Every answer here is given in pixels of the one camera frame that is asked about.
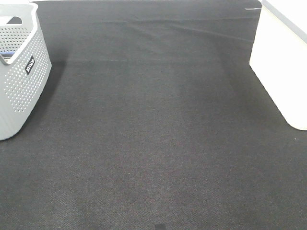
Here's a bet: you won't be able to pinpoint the black fabric table mat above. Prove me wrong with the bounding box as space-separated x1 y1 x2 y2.
0 0 307 230

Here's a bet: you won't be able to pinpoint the grey perforated plastic basket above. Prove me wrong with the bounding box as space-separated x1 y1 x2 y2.
0 0 52 140

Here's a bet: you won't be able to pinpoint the white plastic bin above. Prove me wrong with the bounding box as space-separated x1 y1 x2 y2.
249 0 307 130

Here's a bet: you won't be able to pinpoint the blue cloth inside basket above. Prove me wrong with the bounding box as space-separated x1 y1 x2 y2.
0 51 15 58

